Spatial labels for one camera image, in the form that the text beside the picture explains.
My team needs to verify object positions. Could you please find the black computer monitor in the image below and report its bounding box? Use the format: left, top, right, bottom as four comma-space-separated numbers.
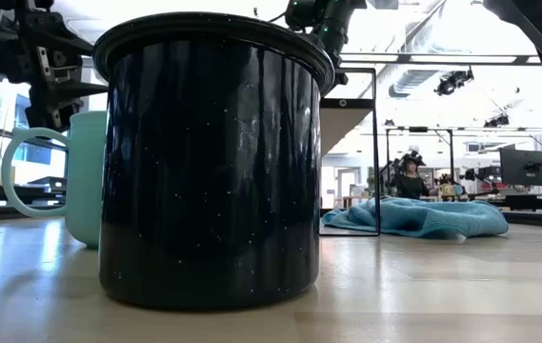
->
498, 147, 542, 188

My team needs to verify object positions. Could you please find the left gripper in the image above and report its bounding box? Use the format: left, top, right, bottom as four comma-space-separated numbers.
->
0, 0, 109, 133

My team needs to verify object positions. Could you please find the blue microfibre cloth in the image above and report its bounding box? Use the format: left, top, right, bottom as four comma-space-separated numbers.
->
321, 195, 511, 240

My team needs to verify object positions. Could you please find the teal plastic mug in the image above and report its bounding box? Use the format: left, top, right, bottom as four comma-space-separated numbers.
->
0, 110, 109, 250

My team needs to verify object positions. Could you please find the person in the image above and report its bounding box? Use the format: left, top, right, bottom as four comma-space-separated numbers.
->
391, 151, 432, 200

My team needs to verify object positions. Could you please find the black ceiling-hung device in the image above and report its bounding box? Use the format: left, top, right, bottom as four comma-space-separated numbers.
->
434, 68, 475, 96

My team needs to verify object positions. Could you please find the black metal rig frame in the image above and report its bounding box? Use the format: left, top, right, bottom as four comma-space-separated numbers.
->
339, 0, 542, 91

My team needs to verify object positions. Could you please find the dark blue speckled enamel mug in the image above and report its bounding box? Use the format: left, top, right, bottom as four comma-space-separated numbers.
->
91, 11, 336, 312

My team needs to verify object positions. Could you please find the wooden shelf with black legs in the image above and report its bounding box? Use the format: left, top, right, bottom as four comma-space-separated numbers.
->
318, 68, 382, 238

